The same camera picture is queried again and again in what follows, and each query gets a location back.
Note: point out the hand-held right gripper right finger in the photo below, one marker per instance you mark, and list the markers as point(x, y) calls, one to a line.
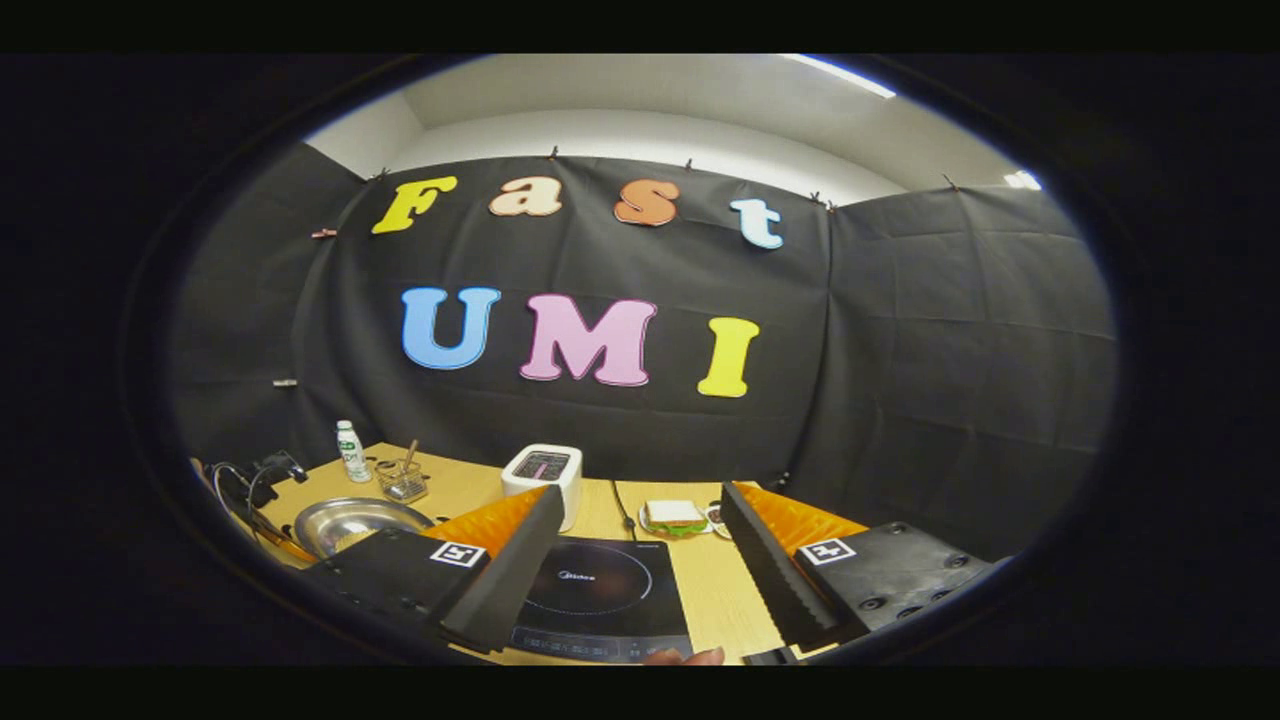
point(775, 575)

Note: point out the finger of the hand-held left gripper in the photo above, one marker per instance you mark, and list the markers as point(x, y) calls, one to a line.
point(278, 546)

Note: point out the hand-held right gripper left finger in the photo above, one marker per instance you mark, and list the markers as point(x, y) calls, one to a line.
point(505, 580)

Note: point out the black induction cooktop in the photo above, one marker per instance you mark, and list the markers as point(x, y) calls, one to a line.
point(610, 590)

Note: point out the small white green bottle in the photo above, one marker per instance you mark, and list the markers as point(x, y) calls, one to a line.
point(352, 458)

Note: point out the white divided dish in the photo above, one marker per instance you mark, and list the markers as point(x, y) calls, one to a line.
point(716, 518)

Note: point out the white toaster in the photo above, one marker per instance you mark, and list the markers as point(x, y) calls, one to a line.
point(545, 485)

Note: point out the white sandwich plate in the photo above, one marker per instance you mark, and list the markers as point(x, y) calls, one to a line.
point(655, 530)

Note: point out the wooden stick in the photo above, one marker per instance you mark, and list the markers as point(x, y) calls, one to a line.
point(410, 455)

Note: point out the small ceiling light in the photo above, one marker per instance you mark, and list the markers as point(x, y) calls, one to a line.
point(1023, 180)

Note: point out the long ceiling light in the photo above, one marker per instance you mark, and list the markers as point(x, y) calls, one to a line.
point(840, 75)

